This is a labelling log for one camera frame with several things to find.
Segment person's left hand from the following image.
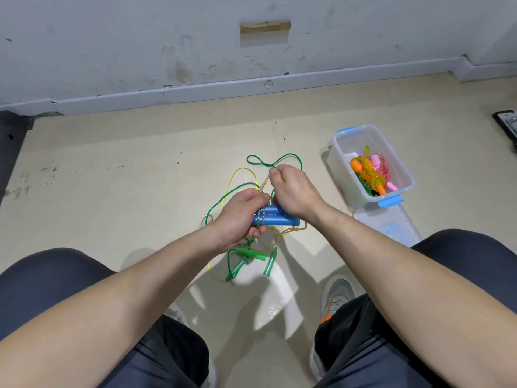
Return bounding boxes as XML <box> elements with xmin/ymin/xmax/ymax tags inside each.
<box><xmin>204</xmin><ymin>187</ymin><xmax>271</xmax><ymax>254</ymax></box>

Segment person's right hand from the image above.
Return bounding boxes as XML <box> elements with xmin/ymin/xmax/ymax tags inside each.
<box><xmin>268</xmin><ymin>164</ymin><xmax>331</xmax><ymax>231</ymax></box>

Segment blue handled glitter skipping rope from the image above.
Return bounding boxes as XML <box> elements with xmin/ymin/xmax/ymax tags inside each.
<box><xmin>252</xmin><ymin>177</ymin><xmax>308</xmax><ymax>231</ymax></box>

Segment pile of colourful jump ropes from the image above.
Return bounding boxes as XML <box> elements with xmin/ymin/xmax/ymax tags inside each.
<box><xmin>200</xmin><ymin>153</ymin><xmax>308</xmax><ymax>283</ymax></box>

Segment orange handled yellow skipping rope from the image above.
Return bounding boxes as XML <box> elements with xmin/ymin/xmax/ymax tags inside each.
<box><xmin>350</xmin><ymin>145</ymin><xmax>389</xmax><ymax>197</ymax></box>

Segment clear storage box blue latches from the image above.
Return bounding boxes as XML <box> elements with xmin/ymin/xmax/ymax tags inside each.
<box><xmin>327</xmin><ymin>124</ymin><xmax>416</xmax><ymax>210</ymax></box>

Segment pink skipping rope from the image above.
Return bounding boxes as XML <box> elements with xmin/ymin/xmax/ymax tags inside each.
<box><xmin>370</xmin><ymin>153</ymin><xmax>399</xmax><ymax>193</ymax></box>

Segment person's right forearm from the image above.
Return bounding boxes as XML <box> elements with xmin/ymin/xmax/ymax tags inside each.
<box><xmin>309</xmin><ymin>207</ymin><xmax>517</xmax><ymax>388</ymax></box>

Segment person's left forearm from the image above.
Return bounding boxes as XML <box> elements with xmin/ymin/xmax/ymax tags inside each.
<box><xmin>0</xmin><ymin>226</ymin><xmax>227</xmax><ymax>388</ymax></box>

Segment clear plastic box lid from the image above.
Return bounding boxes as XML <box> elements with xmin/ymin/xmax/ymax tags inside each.
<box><xmin>355</xmin><ymin>202</ymin><xmax>423</xmax><ymax>249</ymax></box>

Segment grey right shoe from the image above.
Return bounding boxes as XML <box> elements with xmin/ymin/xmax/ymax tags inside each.
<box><xmin>309</xmin><ymin>274</ymin><xmax>357</xmax><ymax>380</ymax></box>

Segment grey shoe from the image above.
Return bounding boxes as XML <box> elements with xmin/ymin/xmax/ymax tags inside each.
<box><xmin>162</xmin><ymin>301</ymin><xmax>219</xmax><ymax>388</ymax></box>
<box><xmin>309</xmin><ymin>274</ymin><xmax>357</xmax><ymax>380</ymax></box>

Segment grey left shoe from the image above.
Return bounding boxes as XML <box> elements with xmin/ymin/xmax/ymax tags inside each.
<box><xmin>162</xmin><ymin>301</ymin><xmax>219</xmax><ymax>388</ymax></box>

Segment black shorts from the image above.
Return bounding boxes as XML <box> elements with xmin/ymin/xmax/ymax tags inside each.
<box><xmin>0</xmin><ymin>228</ymin><xmax>517</xmax><ymax>388</ymax></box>

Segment small wooden wall block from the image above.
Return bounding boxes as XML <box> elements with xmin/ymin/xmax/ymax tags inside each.
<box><xmin>239</xmin><ymin>20</ymin><xmax>292</xmax><ymax>34</ymax></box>

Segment black metal rack frame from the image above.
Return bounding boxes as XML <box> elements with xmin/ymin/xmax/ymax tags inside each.
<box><xmin>0</xmin><ymin>110</ymin><xmax>35</xmax><ymax>205</ymax></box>

